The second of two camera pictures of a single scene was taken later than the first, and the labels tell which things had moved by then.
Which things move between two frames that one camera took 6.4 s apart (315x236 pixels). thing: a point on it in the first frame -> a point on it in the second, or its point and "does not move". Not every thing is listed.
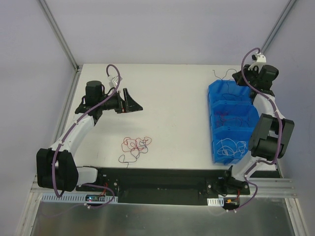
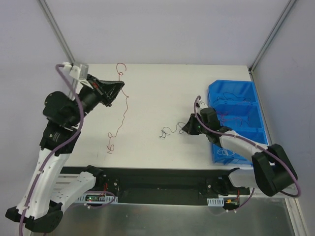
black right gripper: (240, 77) -> (195, 124)
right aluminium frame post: (284, 14) does not move
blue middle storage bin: (239, 115) does not move
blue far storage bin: (228, 92) does not move
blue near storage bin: (230, 143) does not move
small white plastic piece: (260, 60) -> (202, 105)
